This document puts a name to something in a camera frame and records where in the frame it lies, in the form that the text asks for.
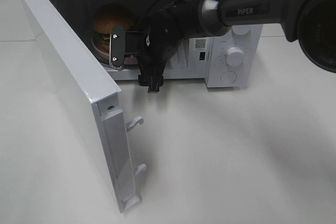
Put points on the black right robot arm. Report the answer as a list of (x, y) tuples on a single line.
[(310, 22)]

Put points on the white microwave door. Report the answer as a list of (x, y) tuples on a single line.
[(90, 96)]

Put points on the pink round plate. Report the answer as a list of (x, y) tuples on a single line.
[(100, 43)]

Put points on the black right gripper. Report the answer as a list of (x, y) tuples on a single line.
[(152, 48)]

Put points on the white control knob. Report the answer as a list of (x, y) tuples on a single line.
[(234, 56), (241, 34)]

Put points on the glass microwave turntable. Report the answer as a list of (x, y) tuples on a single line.
[(110, 65)]

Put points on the white microwave oven body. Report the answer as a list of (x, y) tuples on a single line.
[(68, 24)]

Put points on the burger with sesame-free bun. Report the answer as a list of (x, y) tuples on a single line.
[(105, 20)]

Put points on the round white door button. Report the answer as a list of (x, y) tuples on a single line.
[(228, 77)]

